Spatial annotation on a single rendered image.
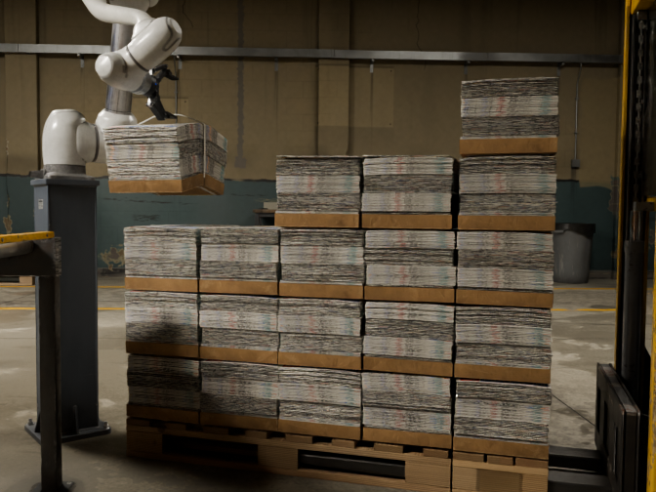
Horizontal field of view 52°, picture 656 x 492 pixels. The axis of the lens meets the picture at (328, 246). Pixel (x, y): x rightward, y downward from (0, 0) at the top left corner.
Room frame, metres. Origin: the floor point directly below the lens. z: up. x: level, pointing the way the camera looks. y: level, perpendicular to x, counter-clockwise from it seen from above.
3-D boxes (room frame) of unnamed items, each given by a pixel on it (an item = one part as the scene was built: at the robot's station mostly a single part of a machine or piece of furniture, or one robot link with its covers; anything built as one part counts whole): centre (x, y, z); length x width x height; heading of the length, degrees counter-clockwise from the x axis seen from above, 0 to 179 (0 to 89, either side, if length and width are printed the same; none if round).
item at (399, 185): (2.30, -0.30, 0.95); 0.38 x 0.29 x 0.23; 163
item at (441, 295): (2.41, 0.11, 0.40); 1.16 x 0.38 x 0.51; 74
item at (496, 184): (2.22, -0.58, 0.65); 0.39 x 0.30 x 1.29; 164
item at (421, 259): (2.41, 0.11, 0.42); 1.17 x 0.39 x 0.83; 74
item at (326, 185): (2.38, -0.01, 0.95); 0.38 x 0.29 x 0.23; 165
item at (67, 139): (2.66, 1.03, 1.17); 0.18 x 0.16 x 0.22; 125
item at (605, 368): (2.12, -0.92, 0.20); 0.62 x 0.05 x 0.30; 164
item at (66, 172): (2.65, 1.05, 1.03); 0.22 x 0.18 x 0.06; 128
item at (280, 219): (2.38, -0.01, 0.86); 0.38 x 0.29 x 0.04; 165
